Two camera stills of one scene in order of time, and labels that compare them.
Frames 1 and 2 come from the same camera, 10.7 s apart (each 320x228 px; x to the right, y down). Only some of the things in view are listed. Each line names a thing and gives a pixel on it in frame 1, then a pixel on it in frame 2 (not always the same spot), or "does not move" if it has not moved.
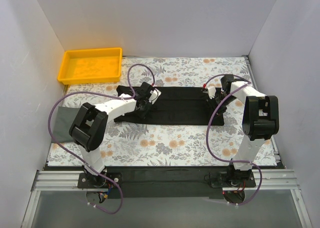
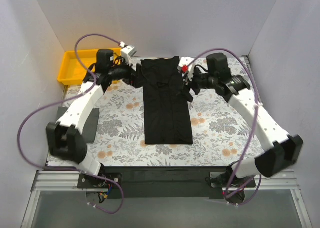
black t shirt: [177, 105] -> [166, 98]
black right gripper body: [219, 102] -> [191, 85]
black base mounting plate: [166, 183] does not move
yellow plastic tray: [90, 66] does not move
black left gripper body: [141, 107] -> [133, 77]
